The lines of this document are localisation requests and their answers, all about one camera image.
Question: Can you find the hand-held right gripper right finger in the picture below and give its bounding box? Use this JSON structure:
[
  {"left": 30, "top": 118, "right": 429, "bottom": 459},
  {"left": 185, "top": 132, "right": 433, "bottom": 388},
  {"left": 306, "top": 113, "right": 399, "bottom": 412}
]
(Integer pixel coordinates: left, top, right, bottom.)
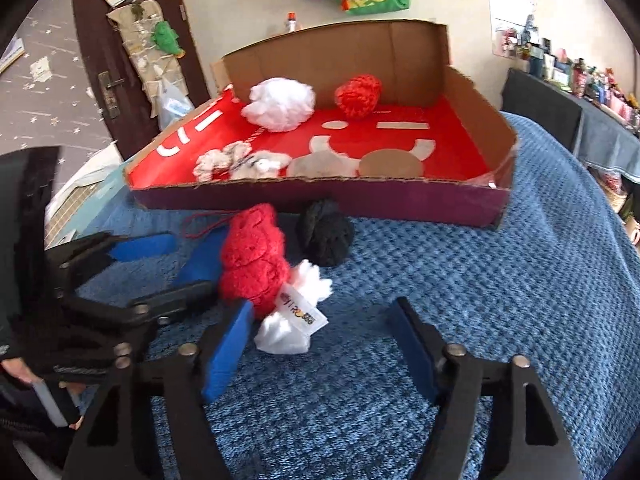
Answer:
[{"left": 387, "top": 297, "right": 583, "bottom": 480}]

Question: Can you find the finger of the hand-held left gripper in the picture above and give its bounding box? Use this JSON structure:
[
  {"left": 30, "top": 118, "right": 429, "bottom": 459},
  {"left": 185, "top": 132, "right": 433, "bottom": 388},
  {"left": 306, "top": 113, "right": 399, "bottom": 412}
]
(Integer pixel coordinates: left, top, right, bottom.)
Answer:
[
  {"left": 47, "top": 231, "right": 177, "bottom": 286},
  {"left": 62, "top": 245, "right": 227, "bottom": 328}
]

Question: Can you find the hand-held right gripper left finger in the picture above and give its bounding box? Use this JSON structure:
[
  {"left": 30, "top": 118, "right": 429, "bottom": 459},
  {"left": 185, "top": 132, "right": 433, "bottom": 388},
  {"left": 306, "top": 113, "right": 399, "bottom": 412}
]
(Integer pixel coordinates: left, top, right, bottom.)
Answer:
[{"left": 62, "top": 300, "right": 254, "bottom": 480}]

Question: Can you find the red knit toy with tag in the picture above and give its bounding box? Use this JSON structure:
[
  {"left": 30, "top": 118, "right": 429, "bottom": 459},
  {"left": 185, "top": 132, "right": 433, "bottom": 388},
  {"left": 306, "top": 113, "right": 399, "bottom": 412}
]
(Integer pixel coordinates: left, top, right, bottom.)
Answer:
[{"left": 182, "top": 203, "right": 333, "bottom": 356}]

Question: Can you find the cream fuzzy toy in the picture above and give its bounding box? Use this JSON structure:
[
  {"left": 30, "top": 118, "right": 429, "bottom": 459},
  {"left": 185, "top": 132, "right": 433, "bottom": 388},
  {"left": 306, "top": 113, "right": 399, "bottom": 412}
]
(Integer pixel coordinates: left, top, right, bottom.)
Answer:
[{"left": 194, "top": 141, "right": 293, "bottom": 182}]

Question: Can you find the grey fuzzy round pad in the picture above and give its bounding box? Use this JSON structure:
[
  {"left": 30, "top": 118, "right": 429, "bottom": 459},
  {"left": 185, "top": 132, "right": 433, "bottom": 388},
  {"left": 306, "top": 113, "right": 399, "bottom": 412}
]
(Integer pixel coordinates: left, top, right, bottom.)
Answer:
[{"left": 287, "top": 152, "right": 358, "bottom": 178}]

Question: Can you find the cardboard box with red inside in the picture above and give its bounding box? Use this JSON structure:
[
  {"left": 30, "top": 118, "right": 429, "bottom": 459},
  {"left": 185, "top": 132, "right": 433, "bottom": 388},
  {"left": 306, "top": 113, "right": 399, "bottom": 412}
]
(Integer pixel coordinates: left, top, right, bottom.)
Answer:
[{"left": 122, "top": 19, "right": 520, "bottom": 231}]

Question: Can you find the person's left hand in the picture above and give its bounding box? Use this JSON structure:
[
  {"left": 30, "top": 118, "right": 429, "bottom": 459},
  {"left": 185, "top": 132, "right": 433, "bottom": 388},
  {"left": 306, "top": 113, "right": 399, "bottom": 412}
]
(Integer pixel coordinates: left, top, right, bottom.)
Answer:
[{"left": 0, "top": 357, "right": 33, "bottom": 383}]

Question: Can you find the teal bed sheet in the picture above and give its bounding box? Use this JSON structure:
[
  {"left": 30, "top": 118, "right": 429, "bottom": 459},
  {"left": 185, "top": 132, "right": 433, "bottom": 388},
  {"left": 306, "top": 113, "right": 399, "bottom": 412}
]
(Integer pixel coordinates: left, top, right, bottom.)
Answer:
[{"left": 45, "top": 142, "right": 133, "bottom": 248}]

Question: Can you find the blue waffle blanket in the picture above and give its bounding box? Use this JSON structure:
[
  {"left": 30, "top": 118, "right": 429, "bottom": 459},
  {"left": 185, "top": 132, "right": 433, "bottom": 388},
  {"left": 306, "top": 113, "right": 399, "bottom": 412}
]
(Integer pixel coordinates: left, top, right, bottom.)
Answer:
[{"left": 45, "top": 112, "right": 640, "bottom": 480}]

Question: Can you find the black yarn ball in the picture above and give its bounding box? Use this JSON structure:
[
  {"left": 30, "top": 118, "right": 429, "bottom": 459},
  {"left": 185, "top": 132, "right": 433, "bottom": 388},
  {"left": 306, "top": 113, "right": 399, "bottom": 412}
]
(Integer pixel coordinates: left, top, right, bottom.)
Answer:
[{"left": 296, "top": 199, "right": 353, "bottom": 267}]

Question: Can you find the clear plastic bag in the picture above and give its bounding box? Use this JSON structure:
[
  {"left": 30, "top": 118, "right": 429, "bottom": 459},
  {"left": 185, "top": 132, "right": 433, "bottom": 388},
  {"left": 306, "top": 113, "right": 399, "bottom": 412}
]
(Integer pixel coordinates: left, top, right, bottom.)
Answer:
[{"left": 157, "top": 80, "right": 196, "bottom": 131}]

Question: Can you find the beige hanging organiser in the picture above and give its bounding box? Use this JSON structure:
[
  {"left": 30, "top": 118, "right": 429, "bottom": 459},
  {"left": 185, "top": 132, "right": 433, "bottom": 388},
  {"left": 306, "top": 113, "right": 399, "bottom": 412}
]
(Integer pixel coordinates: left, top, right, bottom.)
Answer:
[{"left": 106, "top": 0, "right": 193, "bottom": 111}]

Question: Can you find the white fluffy ball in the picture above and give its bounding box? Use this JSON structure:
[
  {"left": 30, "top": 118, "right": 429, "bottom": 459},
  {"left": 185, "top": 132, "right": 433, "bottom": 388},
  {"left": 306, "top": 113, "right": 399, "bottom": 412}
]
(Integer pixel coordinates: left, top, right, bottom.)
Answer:
[{"left": 241, "top": 77, "right": 317, "bottom": 132}]

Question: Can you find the green plush toy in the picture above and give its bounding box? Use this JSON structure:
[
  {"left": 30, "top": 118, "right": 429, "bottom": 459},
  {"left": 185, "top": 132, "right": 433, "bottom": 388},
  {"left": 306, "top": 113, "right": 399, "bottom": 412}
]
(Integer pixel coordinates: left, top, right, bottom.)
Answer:
[{"left": 151, "top": 20, "right": 187, "bottom": 56}]

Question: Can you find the dark brown door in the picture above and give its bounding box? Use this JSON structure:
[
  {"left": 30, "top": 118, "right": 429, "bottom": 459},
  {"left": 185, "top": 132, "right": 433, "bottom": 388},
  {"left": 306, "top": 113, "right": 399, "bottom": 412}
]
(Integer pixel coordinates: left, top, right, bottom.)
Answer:
[{"left": 70, "top": 0, "right": 211, "bottom": 161}]

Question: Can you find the small red knit ball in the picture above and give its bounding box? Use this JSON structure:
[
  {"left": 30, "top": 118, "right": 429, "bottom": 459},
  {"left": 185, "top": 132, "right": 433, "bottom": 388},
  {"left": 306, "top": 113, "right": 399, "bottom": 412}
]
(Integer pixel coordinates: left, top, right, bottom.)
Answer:
[{"left": 334, "top": 75, "right": 382, "bottom": 120}]

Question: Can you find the woven basket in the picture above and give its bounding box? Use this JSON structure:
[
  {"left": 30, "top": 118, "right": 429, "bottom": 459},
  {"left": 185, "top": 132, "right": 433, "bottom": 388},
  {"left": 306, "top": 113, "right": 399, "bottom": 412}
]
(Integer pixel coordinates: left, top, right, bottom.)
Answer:
[{"left": 595, "top": 170, "right": 633, "bottom": 216}]

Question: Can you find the group of cosmetic bottles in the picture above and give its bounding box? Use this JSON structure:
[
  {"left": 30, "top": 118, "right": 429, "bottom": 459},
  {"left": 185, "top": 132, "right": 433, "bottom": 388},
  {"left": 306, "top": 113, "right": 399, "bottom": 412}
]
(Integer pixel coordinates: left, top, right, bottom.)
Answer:
[{"left": 500, "top": 15, "right": 640, "bottom": 133}]

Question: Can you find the metal door handle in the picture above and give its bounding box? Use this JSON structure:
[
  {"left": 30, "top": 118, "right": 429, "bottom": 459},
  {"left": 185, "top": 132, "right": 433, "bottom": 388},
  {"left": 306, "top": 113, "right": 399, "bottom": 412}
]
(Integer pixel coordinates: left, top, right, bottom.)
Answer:
[{"left": 97, "top": 71, "right": 126, "bottom": 120}]

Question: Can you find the wall mirror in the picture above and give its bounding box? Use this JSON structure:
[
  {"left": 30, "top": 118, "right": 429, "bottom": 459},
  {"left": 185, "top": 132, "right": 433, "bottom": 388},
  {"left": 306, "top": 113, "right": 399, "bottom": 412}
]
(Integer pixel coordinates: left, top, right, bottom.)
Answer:
[{"left": 487, "top": 0, "right": 538, "bottom": 58}]

